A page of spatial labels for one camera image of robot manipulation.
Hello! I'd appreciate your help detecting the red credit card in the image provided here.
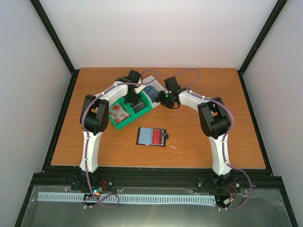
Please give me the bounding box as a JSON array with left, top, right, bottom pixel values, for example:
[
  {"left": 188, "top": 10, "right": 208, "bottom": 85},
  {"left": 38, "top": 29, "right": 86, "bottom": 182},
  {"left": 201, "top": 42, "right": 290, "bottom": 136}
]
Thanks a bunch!
[{"left": 152, "top": 129, "right": 164, "bottom": 145}]

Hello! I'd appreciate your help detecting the black leather card holder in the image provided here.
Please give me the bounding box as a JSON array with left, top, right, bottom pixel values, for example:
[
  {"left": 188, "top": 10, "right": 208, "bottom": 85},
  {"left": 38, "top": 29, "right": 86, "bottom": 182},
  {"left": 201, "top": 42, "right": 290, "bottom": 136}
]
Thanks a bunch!
[{"left": 136, "top": 127, "right": 169, "bottom": 147}]

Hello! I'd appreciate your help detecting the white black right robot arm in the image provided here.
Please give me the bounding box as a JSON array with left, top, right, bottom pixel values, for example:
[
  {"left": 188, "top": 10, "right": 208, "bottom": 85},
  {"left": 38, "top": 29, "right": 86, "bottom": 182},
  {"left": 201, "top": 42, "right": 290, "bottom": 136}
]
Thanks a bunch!
[{"left": 157, "top": 77, "right": 232, "bottom": 176}]

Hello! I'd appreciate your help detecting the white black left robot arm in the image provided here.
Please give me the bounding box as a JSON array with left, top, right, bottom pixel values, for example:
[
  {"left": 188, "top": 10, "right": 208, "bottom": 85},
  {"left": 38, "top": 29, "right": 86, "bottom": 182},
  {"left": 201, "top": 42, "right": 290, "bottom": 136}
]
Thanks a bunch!
[{"left": 80, "top": 70, "right": 143, "bottom": 173}]

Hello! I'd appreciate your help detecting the blue card stack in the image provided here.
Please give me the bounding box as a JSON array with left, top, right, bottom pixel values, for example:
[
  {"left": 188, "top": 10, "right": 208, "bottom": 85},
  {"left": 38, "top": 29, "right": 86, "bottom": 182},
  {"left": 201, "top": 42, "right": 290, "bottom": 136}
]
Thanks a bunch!
[{"left": 143, "top": 85, "right": 159, "bottom": 103}]

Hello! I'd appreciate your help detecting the black card stack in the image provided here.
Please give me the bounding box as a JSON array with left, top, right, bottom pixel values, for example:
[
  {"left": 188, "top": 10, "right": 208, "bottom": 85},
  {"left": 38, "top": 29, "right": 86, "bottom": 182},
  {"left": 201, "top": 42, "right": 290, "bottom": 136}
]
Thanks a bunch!
[{"left": 129, "top": 100, "right": 146, "bottom": 114}]

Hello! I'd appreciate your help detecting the red white card stack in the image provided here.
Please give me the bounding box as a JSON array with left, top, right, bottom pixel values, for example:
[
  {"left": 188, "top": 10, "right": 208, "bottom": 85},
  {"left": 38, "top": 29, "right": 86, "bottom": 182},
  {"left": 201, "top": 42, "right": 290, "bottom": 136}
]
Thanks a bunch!
[{"left": 109, "top": 104, "right": 130, "bottom": 124}]

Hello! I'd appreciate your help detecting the white plastic bin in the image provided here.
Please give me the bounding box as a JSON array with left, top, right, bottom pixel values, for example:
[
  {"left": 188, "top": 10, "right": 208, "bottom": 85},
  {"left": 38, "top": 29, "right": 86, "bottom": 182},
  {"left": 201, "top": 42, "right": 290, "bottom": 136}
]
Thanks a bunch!
[{"left": 140, "top": 76, "right": 165, "bottom": 109}]

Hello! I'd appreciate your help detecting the green double plastic bin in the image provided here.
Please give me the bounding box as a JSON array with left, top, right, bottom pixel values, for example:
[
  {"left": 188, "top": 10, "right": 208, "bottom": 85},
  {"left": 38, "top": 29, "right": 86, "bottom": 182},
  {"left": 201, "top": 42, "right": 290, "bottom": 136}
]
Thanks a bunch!
[{"left": 109, "top": 97, "right": 152, "bottom": 130}]

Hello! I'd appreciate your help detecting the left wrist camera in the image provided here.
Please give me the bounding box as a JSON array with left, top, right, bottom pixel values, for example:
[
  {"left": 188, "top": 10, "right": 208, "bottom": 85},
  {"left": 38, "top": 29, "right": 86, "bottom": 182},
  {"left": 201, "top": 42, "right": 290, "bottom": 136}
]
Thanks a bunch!
[{"left": 134, "top": 84, "right": 146, "bottom": 94}]

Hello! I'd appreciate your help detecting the black frame rail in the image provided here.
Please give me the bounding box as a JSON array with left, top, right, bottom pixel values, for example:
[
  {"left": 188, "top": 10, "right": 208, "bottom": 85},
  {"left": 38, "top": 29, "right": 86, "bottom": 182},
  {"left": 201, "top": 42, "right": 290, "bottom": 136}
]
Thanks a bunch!
[{"left": 30, "top": 0, "right": 80, "bottom": 74}]

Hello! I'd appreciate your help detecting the light blue cable duct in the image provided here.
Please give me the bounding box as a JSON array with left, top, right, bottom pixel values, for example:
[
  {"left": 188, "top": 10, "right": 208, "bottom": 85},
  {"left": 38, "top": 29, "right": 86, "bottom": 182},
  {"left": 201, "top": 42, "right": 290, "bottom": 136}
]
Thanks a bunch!
[{"left": 36, "top": 192, "right": 216, "bottom": 206}]

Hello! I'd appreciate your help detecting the metal base plate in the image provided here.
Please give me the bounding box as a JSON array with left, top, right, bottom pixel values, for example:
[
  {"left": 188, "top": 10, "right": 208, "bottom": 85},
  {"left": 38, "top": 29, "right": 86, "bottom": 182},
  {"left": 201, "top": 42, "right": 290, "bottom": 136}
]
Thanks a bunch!
[{"left": 21, "top": 186, "right": 291, "bottom": 227}]

